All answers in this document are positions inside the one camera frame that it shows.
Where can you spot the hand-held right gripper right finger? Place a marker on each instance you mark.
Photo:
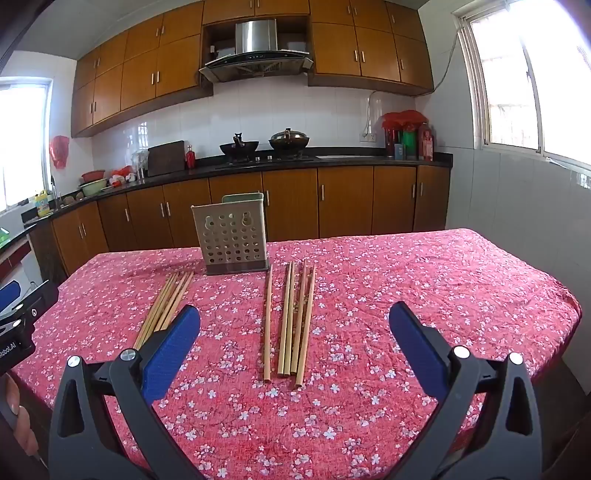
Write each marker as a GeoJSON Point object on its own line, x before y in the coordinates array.
{"type": "Point", "coordinates": [420, 350]}

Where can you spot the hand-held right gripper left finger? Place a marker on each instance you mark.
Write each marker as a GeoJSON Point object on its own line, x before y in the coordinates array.
{"type": "Point", "coordinates": [171, 355]}

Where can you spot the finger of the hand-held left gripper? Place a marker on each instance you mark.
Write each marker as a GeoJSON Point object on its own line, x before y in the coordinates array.
{"type": "Point", "coordinates": [8, 297]}

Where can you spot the wooden chopstick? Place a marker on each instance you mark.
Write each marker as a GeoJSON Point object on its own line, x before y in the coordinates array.
{"type": "Point", "coordinates": [181, 295]}
{"type": "Point", "coordinates": [306, 323]}
{"type": "Point", "coordinates": [268, 323]}
{"type": "Point", "coordinates": [152, 314]}
{"type": "Point", "coordinates": [167, 304]}
{"type": "Point", "coordinates": [285, 318]}
{"type": "Point", "coordinates": [300, 314]}
{"type": "Point", "coordinates": [159, 308]}
{"type": "Point", "coordinates": [173, 301]}
{"type": "Point", "coordinates": [290, 318]}

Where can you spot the perforated steel chopstick holder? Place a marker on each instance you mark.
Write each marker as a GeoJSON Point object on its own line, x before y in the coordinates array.
{"type": "Point", "coordinates": [231, 240]}

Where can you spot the person's left hand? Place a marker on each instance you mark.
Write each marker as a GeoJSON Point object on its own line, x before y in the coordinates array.
{"type": "Point", "coordinates": [16, 424]}

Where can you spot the red floral tablecloth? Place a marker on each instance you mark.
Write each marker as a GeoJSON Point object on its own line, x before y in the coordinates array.
{"type": "Point", "coordinates": [369, 300]}

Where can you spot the yellow detergent bottle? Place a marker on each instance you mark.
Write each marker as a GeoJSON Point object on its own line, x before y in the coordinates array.
{"type": "Point", "coordinates": [42, 205]}

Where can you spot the kitchen faucet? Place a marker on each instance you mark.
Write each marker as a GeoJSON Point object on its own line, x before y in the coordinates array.
{"type": "Point", "coordinates": [54, 191]}

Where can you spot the green basin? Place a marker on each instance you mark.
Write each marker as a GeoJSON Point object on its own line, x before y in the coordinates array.
{"type": "Point", "coordinates": [94, 188]}

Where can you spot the red basin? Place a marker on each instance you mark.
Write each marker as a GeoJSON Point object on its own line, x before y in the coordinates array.
{"type": "Point", "coordinates": [93, 176]}

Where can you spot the hanging red plastic bag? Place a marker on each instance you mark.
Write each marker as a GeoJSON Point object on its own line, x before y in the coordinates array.
{"type": "Point", "coordinates": [60, 152]}

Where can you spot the small kitchen window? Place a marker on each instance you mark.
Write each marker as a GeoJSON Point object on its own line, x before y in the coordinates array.
{"type": "Point", "coordinates": [23, 143]}

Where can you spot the wooden base cabinets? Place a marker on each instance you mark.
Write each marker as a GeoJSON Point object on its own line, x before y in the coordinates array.
{"type": "Point", "coordinates": [346, 203]}

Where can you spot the red and white bag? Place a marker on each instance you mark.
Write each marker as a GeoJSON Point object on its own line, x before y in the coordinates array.
{"type": "Point", "coordinates": [122, 177]}

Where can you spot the black kitchen countertop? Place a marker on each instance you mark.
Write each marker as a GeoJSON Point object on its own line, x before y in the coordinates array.
{"type": "Point", "coordinates": [369, 161]}

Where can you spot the dark cutting board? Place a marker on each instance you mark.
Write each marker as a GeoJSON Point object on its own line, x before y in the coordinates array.
{"type": "Point", "coordinates": [166, 159]}

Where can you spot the small red bottle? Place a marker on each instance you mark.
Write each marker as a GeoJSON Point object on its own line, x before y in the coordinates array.
{"type": "Point", "coordinates": [190, 158]}

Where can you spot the green bottle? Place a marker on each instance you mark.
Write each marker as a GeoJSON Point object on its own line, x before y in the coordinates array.
{"type": "Point", "coordinates": [410, 145]}

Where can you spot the tall red bottle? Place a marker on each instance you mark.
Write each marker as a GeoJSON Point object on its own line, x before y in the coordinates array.
{"type": "Point", "coordinates": [426, 143]}

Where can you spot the black wok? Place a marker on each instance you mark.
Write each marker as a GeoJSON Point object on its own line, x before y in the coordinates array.
{"type": "Point", "coordinates": [238, 148]}

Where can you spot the gas stove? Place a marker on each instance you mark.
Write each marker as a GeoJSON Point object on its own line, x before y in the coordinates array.
{"type": "Point", "coordinates": [277, 158]}

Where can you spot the red bags on bottles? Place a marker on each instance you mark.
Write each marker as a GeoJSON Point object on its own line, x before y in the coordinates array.
{"type": "Point", "coordinates": [404, 121]}

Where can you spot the black pan with lid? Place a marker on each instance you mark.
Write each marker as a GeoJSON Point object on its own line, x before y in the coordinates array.
{"type": "Point", "coordinates": [288, 141]}

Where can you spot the large sliding window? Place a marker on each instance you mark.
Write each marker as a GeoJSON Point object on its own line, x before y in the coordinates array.
{"type": "Point", "coordinates": [521, 78]}

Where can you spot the steel range hood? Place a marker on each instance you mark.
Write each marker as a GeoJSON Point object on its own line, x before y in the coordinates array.
{"type": "Point", "coordinates": [251, 37]}

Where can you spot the wall socket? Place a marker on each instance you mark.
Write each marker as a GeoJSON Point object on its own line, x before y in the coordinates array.
{"type": "Point", "coordinates": [367, 137]}

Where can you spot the wooden wall cabinets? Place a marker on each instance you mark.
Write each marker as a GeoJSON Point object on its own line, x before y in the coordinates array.
{"type": "Point", "coordinates": [138, 78]}

